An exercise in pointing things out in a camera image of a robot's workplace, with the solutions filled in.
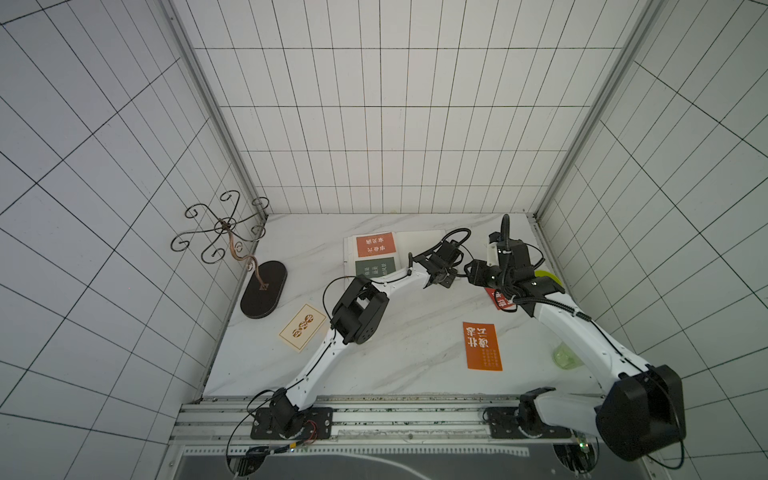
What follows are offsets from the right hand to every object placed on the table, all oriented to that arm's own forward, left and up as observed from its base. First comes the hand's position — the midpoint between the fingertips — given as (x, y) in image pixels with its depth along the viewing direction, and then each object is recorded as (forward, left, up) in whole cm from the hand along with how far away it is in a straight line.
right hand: (472, 262), depth 85 cm
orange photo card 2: (-18, -4, -17) cm, 25 cm away
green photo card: (+6, +30, -14) cm, 34 cm away
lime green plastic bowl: (+8, -28, -15) cm, 32 cm away
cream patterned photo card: (-16, +51, -16) cm, 55 cm away
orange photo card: (+18, +31, -15) cm, 39 cm away
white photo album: (+19, +19, -15) cm, 31 cm away
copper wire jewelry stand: (0, +67, -15) cm, 68 cm away
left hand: (+6, +6, -16) cm, 19 cm away
